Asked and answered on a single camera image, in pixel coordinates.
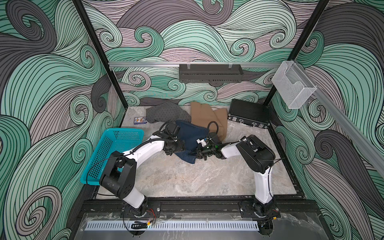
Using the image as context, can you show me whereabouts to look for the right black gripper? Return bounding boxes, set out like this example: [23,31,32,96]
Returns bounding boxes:
[188,143,216,161]

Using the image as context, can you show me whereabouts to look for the blue denim skirt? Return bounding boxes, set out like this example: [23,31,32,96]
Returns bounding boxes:
[176,120,207,164]

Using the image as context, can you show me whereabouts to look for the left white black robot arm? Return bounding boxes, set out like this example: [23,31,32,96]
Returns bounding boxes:
[83,122,185,215]

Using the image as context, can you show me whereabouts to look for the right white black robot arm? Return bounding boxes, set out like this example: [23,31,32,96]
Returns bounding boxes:
[191,121,279,218]

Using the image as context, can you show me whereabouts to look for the grey dotted skirt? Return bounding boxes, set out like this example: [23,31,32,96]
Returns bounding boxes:
[146,103,192,124]

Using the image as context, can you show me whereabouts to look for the tan brown skirt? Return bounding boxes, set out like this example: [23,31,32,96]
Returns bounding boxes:
[191,102,228,141]

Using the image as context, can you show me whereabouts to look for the small playing card box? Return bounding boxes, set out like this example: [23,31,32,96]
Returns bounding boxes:
[134,117,147,125]

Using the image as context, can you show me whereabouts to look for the teal plastic basket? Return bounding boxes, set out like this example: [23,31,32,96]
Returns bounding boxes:
[81,128,145,186]

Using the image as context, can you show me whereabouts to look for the black hard case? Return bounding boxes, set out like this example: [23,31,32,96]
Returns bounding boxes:
[228,99,270,129]

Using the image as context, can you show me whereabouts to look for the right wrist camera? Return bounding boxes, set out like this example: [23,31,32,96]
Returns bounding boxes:
[197,132,220,147]

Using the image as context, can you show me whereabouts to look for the black perforated wall shelf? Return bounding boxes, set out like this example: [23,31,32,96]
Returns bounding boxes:
[179,64,244,86]

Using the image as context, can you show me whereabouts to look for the black right corner post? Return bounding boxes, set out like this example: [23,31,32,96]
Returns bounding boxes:
[263,0,330,106]

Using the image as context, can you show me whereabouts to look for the black corner post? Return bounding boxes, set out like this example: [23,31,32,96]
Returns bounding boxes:
[72,0,129,112]
[263,0,330,106]

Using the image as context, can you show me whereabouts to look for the aluminium back rail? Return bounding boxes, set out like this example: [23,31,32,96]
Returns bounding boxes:
[108,61,284,69]

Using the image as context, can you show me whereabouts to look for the aluminium rail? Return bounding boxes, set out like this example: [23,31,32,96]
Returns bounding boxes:
[298,64,384,175]
[108,61,284,69]

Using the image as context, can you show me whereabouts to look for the clear plastic wall bin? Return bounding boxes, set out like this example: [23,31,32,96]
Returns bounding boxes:
[272,61,317,109]

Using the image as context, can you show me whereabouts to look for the white slotted cable duct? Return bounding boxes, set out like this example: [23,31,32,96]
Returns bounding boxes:
[85,220,259,231]

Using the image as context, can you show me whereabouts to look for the aluminium right rail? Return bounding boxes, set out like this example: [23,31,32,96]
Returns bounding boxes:
[298,64,384,175]

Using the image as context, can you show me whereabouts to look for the black left corner post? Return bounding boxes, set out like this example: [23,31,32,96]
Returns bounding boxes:
[72,0,129,112]

